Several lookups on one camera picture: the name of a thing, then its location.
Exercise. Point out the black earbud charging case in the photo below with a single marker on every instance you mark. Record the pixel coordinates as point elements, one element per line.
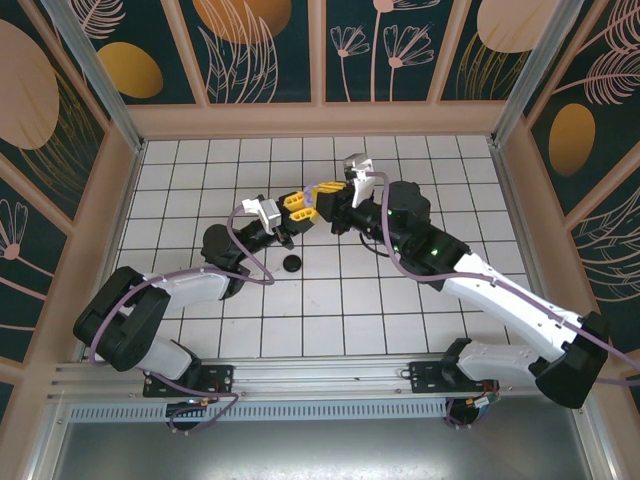
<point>291,262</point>

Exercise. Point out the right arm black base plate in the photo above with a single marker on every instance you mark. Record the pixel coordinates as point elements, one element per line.
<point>425,377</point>

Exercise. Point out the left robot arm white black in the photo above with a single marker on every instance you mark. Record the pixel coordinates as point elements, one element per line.
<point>165,357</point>

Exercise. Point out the aluminium frame post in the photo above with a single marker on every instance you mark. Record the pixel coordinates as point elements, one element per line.
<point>540,65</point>
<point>95,65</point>

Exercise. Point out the aluminium table edge rail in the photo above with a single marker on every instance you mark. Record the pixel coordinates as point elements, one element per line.
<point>107,250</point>
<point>515,215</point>

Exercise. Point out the aluminium mounting rail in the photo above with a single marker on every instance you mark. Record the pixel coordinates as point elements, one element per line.
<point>310,372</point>

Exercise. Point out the purple earbud charging case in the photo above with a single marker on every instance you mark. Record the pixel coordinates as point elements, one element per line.
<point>311,196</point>

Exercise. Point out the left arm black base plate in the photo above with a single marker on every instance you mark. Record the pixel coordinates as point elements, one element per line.
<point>215,377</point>

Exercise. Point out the grey metal sheet panel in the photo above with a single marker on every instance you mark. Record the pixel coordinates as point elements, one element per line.
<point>310,452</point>

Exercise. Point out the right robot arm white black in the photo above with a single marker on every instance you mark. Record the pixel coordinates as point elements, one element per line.
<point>500,300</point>

